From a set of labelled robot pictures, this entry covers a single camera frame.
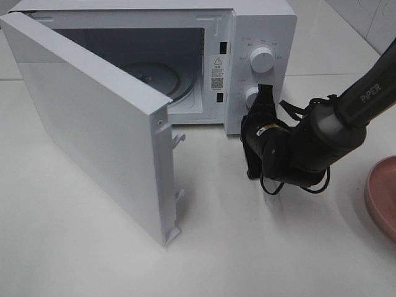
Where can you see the white microwave knob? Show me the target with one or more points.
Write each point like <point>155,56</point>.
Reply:
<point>262,58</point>
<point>250,96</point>

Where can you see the white microwave oven body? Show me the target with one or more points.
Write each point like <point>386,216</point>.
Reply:
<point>183,33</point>

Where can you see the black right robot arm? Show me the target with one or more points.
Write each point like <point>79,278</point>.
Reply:
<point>327,129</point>

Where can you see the lower white microwave knob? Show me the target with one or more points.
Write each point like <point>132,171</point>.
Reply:
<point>250,96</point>

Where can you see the white warning label sticker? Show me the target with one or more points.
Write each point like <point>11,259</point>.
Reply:
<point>217,72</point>

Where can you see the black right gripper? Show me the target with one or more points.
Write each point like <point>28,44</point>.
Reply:
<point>261,117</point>

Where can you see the pink round plate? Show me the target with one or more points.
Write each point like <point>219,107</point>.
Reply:
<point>379,195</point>

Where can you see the upper white microwave knob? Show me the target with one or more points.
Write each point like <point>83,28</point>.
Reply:
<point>262,58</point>

